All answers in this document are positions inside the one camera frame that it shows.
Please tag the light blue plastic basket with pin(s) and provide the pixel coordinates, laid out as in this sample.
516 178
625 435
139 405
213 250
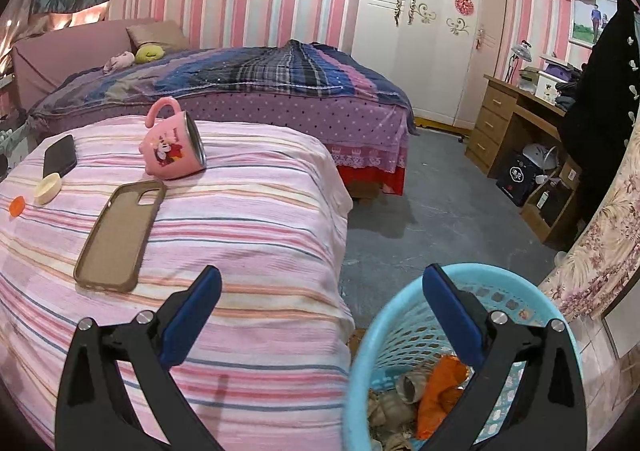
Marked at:
380 331

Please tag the orange snack wrapper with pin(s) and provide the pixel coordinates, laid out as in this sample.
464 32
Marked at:
440 396

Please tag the white storage box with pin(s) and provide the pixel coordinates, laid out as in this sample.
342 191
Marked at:
552 86

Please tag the bed with striped blanket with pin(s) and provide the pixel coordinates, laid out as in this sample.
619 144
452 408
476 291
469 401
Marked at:
250 71

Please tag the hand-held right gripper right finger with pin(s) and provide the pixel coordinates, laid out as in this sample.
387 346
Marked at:
452 316

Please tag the yellow plush toy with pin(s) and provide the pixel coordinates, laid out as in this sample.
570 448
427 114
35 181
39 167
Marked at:
149 54

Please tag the white wardrobe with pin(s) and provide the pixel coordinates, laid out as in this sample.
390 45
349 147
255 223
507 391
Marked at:
425 71

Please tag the beige pillow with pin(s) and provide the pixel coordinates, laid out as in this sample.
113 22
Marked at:
157 35

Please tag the white fan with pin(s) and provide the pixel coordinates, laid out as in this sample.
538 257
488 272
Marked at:
537 153

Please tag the black smartphone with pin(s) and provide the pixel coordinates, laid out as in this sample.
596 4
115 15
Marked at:
60 156

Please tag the cream round lid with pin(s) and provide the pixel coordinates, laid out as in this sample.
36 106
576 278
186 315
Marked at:
48 188

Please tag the orange bottle cap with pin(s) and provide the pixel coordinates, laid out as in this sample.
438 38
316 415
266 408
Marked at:
18 205

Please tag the brown phone case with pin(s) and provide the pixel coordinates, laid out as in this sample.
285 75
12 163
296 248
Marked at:
120 236

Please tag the pink cartoon mug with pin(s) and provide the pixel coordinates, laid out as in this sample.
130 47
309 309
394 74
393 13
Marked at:
170 146

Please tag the desk lamp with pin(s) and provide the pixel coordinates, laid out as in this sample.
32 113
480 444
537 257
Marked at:
520 51

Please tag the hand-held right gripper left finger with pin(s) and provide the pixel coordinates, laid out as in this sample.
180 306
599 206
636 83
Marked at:
192 313

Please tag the framed portrait photo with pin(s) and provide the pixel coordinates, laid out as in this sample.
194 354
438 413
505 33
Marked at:
587 23

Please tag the black paper bag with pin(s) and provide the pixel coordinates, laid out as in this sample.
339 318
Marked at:
515 178

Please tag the cardboard box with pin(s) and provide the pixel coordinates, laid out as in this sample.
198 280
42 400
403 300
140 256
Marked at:
550 213

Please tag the pink plush toy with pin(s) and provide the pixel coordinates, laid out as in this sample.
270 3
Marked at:
118 62

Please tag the black coat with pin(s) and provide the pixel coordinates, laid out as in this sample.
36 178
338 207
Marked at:
600 131

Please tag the pink floral cloth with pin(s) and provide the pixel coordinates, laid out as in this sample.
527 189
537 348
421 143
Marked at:
600 256

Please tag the purple dotted bed sheet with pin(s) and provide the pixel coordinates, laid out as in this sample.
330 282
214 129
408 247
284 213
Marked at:
300 121

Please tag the mauve headboard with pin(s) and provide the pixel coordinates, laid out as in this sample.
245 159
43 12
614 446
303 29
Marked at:
60 56

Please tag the wooden desk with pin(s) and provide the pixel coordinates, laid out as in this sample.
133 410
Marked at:
492 121

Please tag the red round paper decal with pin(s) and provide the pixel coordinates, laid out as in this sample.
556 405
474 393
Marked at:
464 5

